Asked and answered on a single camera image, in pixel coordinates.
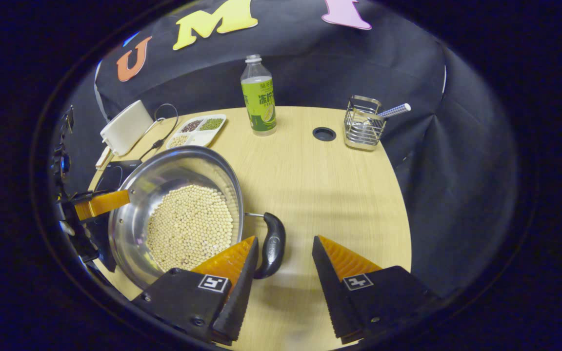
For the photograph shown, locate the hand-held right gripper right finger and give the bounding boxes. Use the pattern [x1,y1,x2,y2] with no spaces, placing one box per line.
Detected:
[312,235,440,344]

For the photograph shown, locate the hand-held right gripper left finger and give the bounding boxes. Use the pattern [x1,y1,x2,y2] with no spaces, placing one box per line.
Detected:
[132,236,260,347]

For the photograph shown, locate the steel pot with black handles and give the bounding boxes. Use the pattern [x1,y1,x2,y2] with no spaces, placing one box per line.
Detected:
[108,145,286,289]

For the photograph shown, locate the pile of soybeans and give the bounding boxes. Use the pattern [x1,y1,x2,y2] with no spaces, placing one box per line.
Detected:
[145,184,235,273]

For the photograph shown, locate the white toaster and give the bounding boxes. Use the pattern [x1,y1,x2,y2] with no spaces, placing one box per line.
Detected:
[100,100,155,156]

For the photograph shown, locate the white divided dish of beans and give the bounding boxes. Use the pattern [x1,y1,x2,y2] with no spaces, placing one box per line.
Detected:
[166,114,227,149]

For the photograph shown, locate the green label drink bottle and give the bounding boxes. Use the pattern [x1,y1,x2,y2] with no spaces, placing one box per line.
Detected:
[241,55,278,136]

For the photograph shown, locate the black power cable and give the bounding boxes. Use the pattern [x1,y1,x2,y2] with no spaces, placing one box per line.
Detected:
[137,103,179,161]

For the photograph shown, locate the metal wire utensil holder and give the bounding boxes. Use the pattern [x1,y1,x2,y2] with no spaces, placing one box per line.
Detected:
[343,95,388,151]

